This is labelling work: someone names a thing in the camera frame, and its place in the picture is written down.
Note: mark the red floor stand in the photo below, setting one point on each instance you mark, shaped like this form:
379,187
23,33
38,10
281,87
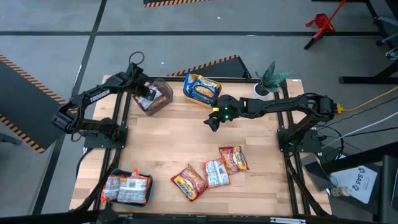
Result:
323,23

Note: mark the teal plastic bin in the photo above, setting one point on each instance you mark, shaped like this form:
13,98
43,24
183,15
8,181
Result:
121,171

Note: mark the brown translucent plastic bin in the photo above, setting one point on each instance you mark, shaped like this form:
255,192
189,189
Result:
166,105

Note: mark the dark grey tablet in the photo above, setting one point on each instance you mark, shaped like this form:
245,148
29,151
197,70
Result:
315,172

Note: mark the grey office chair base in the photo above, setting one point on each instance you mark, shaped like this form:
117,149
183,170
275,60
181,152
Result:
388,23

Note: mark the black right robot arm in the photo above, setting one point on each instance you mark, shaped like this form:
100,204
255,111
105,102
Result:
280,105

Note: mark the black side desk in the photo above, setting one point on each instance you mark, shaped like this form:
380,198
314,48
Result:
390,193

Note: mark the green plant in white pot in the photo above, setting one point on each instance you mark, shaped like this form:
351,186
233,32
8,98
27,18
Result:
258,92

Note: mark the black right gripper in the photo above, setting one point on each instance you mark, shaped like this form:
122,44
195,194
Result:
228,109

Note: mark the red Maruchan noodle pack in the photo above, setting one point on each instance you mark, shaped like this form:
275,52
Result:
234,159
189,183
141,101

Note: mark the white printed paper sheet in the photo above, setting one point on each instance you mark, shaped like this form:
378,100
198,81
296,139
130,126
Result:
357,183

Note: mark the black desk leg frame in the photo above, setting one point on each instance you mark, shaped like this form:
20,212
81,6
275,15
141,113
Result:
367,80

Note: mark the blue Maruchan noodle pack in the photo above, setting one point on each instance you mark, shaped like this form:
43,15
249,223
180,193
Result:
202,88

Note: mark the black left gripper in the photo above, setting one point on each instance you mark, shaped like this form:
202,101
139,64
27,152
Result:
138,82

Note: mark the black hazard-striped floor mat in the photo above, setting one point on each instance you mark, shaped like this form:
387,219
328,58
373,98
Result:
224,70
25,102
161,2

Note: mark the yellow plastic bin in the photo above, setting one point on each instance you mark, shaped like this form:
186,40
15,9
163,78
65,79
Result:
199,103

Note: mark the grey metal leg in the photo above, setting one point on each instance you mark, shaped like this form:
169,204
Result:
9,139

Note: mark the small brown bottle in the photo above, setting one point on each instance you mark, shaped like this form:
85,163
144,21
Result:
339,191

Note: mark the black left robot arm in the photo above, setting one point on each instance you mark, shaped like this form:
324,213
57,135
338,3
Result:
99,95

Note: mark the person's shoe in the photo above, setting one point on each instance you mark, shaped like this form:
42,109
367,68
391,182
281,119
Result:
392,53

